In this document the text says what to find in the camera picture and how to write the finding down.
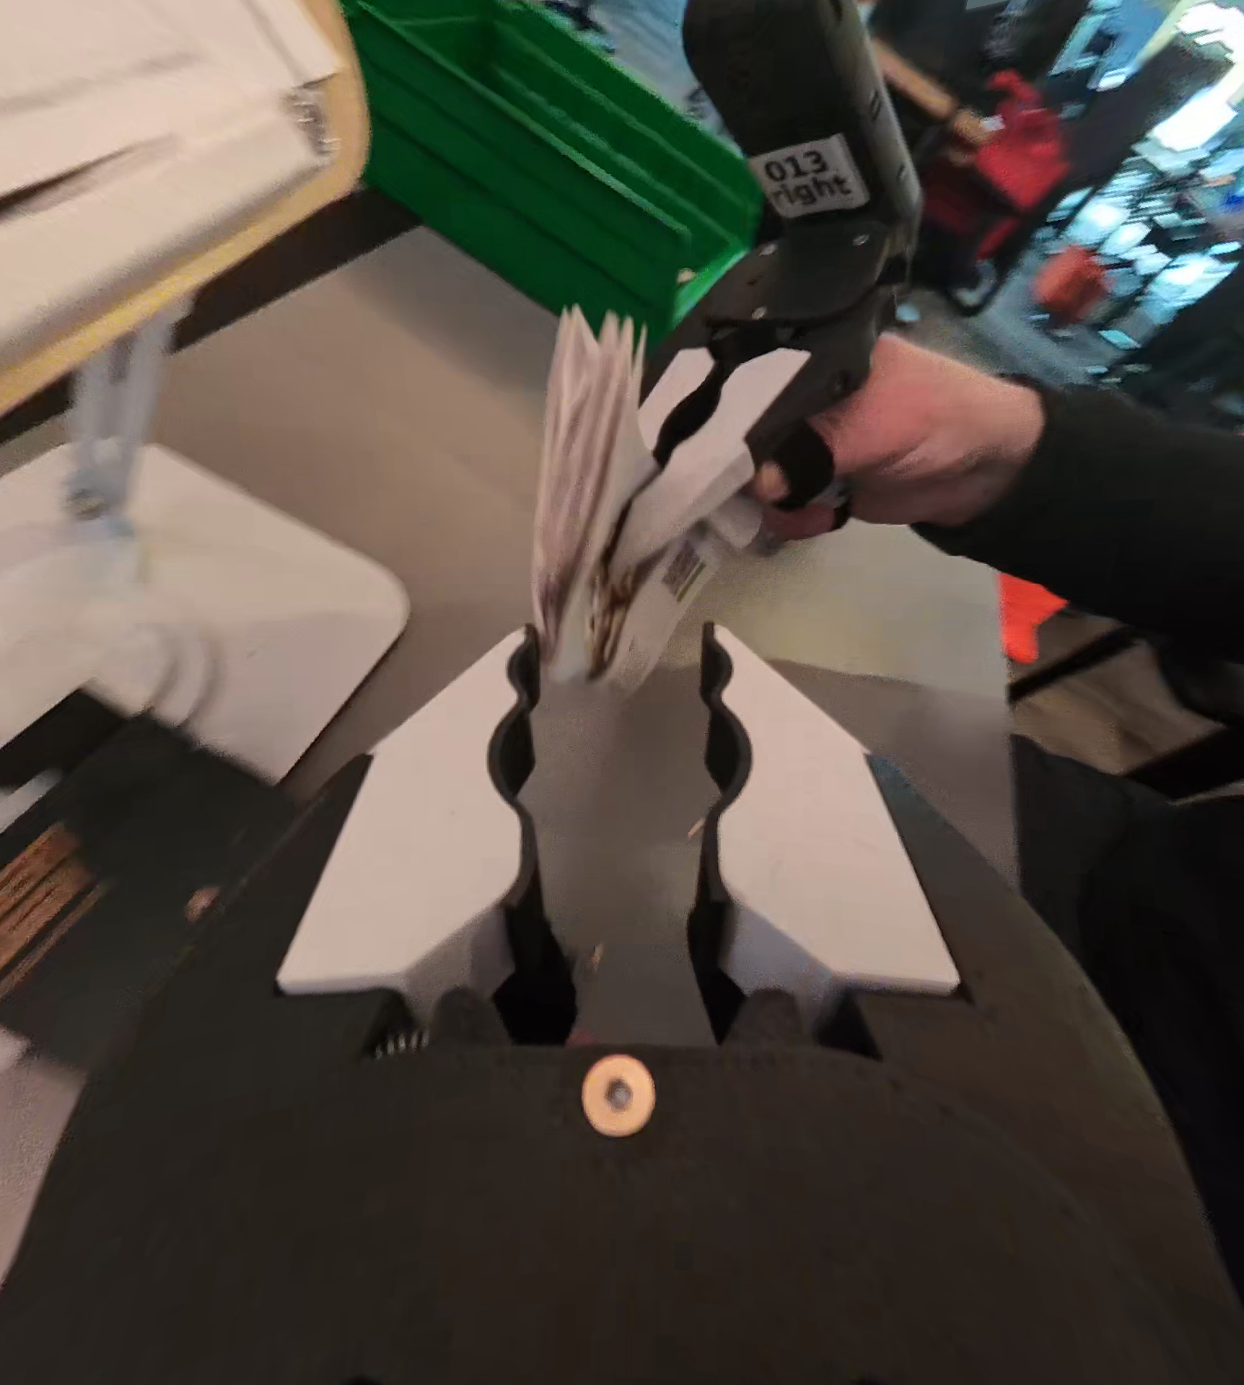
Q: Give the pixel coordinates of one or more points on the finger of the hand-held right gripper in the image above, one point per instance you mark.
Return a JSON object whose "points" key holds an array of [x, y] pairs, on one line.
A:
{"points": [[731, 433], [672, 395]]}

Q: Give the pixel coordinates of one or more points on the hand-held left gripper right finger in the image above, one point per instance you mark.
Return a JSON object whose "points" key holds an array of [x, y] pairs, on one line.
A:
{"points": [[829, 854]]}

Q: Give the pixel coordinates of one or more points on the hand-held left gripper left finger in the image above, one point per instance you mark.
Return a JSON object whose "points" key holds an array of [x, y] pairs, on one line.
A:
{"points": [[406, 843]]}

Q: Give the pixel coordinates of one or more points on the white instruction booklet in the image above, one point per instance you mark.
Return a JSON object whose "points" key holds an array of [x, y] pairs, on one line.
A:
{"points": [[591, 486]]}

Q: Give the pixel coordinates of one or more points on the black model kit box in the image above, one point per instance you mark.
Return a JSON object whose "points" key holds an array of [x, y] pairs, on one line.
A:
{"points": [[179, 843]]}

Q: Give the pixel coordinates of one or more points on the person's right forearm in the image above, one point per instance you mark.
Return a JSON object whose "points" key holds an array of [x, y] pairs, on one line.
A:
{"points": [[1175, 520]]}

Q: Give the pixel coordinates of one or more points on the person's right hand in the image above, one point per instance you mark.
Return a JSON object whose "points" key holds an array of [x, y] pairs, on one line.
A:
{"points": [[937, 433]]}

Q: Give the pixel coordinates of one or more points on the green plastic bin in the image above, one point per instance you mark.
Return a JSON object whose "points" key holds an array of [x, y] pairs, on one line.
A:
{"points": [[536, 140]]}

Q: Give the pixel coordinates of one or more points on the orange object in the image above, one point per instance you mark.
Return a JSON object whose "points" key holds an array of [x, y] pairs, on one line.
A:
{"points": [[1028, 616]]}

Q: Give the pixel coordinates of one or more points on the wooden book stand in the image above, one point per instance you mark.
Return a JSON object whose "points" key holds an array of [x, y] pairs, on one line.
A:
{"points": [[199, 605]]}

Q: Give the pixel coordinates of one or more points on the person's black clothing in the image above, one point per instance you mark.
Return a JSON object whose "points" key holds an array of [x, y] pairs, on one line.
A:
{"points": [[1175, 1028]]}

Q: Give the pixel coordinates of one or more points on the printed instruction sheet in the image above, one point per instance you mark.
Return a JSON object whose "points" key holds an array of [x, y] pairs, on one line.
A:
{"points": [[92, 96]]}

